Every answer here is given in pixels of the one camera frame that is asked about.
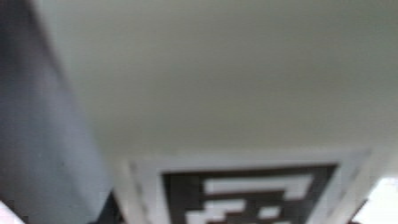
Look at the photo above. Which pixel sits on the white chair back long part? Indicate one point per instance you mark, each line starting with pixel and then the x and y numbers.
pixel 230 83

